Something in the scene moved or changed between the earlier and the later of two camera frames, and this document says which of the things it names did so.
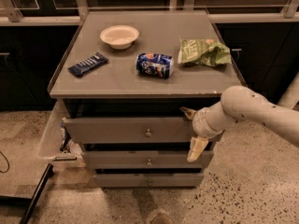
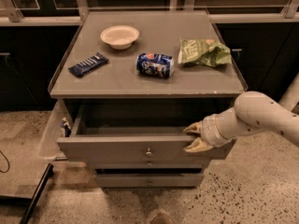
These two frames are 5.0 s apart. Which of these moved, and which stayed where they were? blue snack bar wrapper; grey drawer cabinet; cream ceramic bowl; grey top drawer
Moved: grey top drawer
Stayed: blue snack bar wrapper; cream ceramic bowl; grey drawer cabinet
